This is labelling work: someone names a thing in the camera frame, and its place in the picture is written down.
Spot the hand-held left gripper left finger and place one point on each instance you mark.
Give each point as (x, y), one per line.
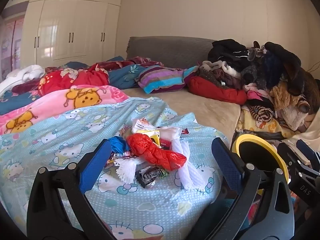
(95, 166)

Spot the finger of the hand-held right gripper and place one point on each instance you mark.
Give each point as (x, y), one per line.
(286, 153)
(306, 149)

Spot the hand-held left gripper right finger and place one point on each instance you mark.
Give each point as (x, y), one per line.
(225, 165)

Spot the shiny candy wrapper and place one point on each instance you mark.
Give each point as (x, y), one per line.
(121, 155)

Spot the yellow rimmed black trash bin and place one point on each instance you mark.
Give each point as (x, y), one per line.
(255, 152)

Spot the short white foam net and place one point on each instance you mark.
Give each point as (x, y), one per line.
(126, 172)

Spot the blue plastic wrapper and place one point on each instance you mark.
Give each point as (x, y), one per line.
(118, 143)

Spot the long white foam net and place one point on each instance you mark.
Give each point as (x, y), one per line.
(188, 175)

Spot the black snack wrapper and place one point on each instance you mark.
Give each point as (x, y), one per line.
(150, 176)

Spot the red plastic bag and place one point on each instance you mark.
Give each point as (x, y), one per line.
(150, 147)

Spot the white barcode packet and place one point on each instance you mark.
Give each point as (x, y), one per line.
(139, 125)

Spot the white printed plastic bag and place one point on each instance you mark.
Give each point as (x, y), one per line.
(170, 133)

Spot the red snack wrapper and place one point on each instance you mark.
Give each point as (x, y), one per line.
(165, 143)

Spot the white and yellow snack packets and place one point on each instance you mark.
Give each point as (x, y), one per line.
(155, 137)

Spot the cream satin cloth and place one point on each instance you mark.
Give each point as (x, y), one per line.
(312, 133)

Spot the white fuzzy garment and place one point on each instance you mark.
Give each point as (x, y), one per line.
(292, 120)

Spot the yellow cartoon blanket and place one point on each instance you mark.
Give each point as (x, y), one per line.
(265, 128)

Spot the brown striped fuzzy garment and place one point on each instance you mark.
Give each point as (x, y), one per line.
(261, 113)

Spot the light blue cartoon blanket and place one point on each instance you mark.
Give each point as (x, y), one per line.
(62, 130)

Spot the beige bed sheet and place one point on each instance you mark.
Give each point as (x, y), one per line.
(200, 110)

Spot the tan fuzzy garment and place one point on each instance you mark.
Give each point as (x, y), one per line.
(282, 92)

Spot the pink garment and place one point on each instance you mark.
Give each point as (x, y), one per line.
(257, 93)

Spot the red cushion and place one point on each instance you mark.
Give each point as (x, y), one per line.
(217, 91)

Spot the pink bear blanket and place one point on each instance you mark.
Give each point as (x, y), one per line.
(50, 102)

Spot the red floral quilt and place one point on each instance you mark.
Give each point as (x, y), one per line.
(75, 80)

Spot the blue floral quilt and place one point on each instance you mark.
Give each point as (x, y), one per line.
(125, 76)

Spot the striped purple blue blanket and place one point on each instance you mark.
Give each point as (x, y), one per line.
(165, 78)

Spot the maroon floral blanket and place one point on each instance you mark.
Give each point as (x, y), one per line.
(140, 60)

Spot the pile of clothes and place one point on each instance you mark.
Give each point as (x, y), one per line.
(225, 50)

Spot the grey headboard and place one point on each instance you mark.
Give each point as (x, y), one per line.
(170, 52)

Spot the cream wardrobe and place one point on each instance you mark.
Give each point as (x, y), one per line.
(62, 30)

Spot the pink cartoon wardrobe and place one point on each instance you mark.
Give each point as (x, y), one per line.
(12, 42)

